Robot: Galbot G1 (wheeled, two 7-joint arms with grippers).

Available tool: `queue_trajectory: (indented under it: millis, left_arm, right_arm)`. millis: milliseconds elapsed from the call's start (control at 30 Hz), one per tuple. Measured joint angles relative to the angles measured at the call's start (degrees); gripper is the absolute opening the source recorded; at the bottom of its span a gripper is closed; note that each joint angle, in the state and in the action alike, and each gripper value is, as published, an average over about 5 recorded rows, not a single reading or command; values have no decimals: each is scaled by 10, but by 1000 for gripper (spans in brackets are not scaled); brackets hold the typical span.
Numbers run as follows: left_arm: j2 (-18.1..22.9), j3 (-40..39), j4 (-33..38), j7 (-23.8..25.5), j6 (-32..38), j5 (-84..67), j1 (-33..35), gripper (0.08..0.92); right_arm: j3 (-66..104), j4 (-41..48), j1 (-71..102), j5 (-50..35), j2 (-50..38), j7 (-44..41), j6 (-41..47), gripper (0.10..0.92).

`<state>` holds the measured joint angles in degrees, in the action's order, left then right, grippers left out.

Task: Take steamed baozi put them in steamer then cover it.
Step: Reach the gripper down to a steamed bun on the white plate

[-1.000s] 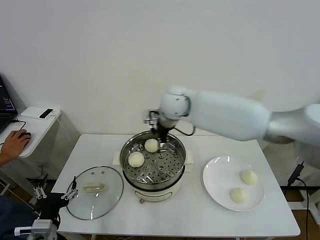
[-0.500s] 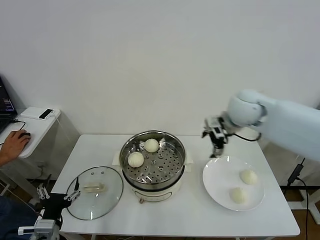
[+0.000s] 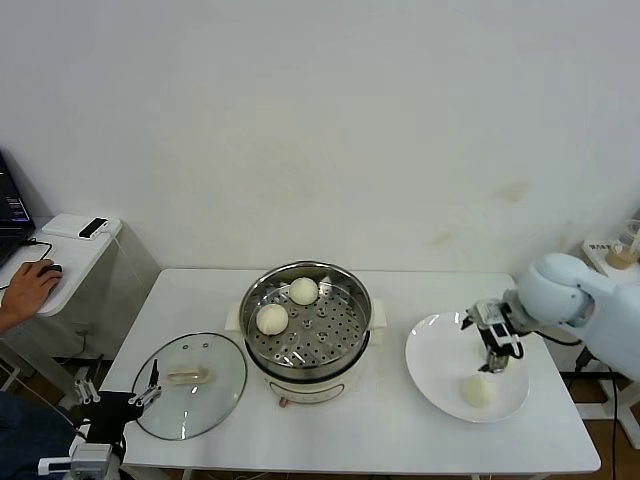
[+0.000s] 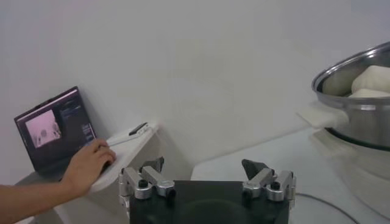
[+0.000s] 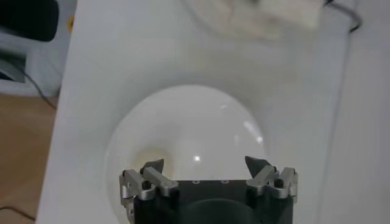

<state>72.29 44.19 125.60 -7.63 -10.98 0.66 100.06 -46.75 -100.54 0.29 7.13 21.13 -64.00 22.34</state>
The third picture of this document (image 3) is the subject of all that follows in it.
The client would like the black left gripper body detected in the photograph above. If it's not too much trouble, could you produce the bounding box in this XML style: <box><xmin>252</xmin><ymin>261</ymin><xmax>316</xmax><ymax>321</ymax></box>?
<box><xmin>74</xmin><ymin>392</ymin><xmax>139</xmax><ymax>446</ymax></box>

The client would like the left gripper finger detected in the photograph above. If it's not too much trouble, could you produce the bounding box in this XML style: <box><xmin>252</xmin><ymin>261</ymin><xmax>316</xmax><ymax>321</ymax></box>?
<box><xmin>73</xmin><ymin>367</ymin><xmax>101</xmax><ymax>406</ymax></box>
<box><xmin>130</xmin><ymin>359</ymin><xmax>164</xmax><ymax>409</ymax></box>

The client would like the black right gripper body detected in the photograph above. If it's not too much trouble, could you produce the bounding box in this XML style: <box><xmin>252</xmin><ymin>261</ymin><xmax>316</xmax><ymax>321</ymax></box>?
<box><xmin>464</xmin><ymin>298</ymin><xmax>524</xmax><ymax>359</ymax></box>

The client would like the white steamed baozi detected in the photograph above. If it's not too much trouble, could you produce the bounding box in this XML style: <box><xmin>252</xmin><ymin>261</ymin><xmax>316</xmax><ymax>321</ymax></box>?
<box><xmin>460</xmin><ymin>375</ymin><xmax>497</xmax><ymax>409</ymax></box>
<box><xmin>255</xmin><ymin>303</ymin><xmax>290</xmax><ymax>336</ymax></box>
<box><xmin>289</xmin><ymin>277</ymin><xmax>319</xmax><ymax>307</ymax></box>

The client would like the round glass lid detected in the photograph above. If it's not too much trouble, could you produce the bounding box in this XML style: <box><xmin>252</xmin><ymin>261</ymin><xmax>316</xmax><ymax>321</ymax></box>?
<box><xmin>133</xmin><ymin>332</ymin><xmax>249</xmax><ymax>441</ymax></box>

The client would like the perforated steel steamer basket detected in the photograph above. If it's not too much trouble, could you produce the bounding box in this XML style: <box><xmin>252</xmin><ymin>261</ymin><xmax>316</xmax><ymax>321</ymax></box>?
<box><xmin>240</xmin><ymin>259</ymin><xmax>374</xmax><ymax>375</ymax></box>

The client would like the person's bare hand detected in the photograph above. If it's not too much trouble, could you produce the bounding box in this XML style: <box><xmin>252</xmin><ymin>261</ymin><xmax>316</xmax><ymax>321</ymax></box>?
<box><xmin>2</xmin><ymin>259</ymin><xmax>64</xmax><ymax>325</ymax></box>

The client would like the white round plate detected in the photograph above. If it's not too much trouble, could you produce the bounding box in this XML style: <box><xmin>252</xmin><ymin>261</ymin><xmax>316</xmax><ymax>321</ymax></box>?
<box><xmin>405</xmin><ymin>311</ymin><xmax>531</xmax><ymax>424</ymax></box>

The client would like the blue jeans leg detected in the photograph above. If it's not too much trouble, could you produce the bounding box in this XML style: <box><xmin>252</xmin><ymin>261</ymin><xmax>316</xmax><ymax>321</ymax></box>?
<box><xmin>0</xmin><ymin>391</ymin><xmax>81</xmax><ymax>480</ymax></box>

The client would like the white side table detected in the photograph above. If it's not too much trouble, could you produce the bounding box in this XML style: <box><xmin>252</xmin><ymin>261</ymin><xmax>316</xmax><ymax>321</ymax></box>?
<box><xmin>581</xmin><ymin>240</ymin><xmax>640</xmax><ymax>436</ymax></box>

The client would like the white side desk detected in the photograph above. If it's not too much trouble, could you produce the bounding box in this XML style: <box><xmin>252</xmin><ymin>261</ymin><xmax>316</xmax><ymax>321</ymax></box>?
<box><xmin>0</xmin><ymin>213</ymin><xmax>161</xmax><ymax>409</ymax></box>

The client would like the clear cup with brown drink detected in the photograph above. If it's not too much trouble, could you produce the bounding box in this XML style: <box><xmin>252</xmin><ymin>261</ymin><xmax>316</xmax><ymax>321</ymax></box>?
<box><xmin>605</xmin><ymin>218</ymin><xmax>640</xmax><ymax>271</ymax></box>

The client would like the small black device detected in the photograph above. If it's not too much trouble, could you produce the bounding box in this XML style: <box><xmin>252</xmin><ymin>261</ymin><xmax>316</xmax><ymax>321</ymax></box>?
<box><xmin>78</xmin><ymin>216</ymin><xmax>110</xmax><ymax>239</ymax></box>

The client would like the flat white box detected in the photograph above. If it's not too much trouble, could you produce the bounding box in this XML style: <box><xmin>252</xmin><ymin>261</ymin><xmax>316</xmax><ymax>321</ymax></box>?
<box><xmin>41</xmin><ymin>213</ymin><xmax>121</xmax><ymax>241</ymax></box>

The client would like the black laptop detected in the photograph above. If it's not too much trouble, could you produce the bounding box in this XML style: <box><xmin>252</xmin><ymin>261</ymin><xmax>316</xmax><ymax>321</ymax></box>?
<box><xmin>0</xmin><ymin>149</ymin><xmax>37</xmax><ymax>266</ymax></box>

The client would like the black cable with adapter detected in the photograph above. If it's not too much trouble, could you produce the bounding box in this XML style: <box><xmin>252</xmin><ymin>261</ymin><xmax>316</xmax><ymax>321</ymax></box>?
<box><xmin>562</xmin><ymin>344</ymin><xmax>640</xmax><ymax>451</ymax></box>

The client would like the black mouse cable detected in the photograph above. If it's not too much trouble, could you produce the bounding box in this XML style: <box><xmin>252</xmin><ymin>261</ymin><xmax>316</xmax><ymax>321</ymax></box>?
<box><xmin>19</xmin><ymin>238</ymin><xmax>55</xmax><ymax>264</ymax></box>

